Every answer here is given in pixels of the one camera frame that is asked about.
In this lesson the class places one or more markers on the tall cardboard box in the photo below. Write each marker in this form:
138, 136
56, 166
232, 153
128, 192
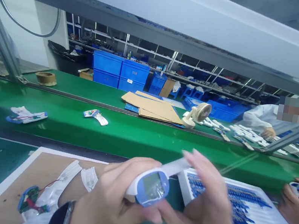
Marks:
167, 87

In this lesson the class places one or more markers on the white and blue infrared thermometer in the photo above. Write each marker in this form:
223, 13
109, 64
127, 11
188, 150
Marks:
151, 187

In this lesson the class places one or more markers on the green conveyor belt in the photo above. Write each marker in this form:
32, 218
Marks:
133, 140

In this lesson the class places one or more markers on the blue slotted plastic crate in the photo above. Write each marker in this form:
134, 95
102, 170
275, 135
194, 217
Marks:
157, 83

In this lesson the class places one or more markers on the grey overhead frame beam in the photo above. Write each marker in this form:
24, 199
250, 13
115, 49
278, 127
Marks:
165, 14

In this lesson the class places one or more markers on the white thermometer shell half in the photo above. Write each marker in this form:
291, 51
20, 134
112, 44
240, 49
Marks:
70, 173
89, 179

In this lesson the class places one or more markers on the open thermometer with circuit board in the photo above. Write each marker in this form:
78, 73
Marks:
37, 199

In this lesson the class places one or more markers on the rows of blue plastic parts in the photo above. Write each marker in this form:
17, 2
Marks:
246, 217

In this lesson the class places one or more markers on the beige desk fan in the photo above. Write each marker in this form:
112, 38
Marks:
199, 113

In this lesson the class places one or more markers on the black bin bag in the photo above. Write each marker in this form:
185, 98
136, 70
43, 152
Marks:
61, 55

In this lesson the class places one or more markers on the person's left hand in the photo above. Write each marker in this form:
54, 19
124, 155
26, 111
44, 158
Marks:
106, 196

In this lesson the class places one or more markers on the wide blue plastic crate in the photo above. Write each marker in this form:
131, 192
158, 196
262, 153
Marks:
224, 110

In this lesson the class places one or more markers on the person's right hand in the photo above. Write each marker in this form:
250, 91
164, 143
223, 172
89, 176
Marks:
207, 213

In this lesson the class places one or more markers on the brown tape roll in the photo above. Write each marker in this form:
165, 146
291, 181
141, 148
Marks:
46, 79

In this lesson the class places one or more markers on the metal storage shelf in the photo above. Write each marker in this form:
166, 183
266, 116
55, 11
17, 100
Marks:
175, 61

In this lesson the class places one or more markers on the pile of white thermometers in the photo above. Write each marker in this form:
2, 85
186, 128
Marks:
248, 135

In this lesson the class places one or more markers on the flat cardboard sheets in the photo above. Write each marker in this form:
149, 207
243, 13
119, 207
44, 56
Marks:
153, 107

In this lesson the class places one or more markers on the blue plastic stool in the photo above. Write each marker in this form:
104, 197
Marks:
187, 93
198, 94

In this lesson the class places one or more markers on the brown board with white border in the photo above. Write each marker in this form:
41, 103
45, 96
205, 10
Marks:
42, 168

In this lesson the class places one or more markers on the small open cardboard box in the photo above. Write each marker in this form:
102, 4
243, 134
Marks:
86, 74

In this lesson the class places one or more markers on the aluminium frame post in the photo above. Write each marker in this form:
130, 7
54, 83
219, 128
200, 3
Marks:
3, 44
294, 139

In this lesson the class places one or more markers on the small open white thermometer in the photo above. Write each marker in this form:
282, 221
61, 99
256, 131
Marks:
97, 116

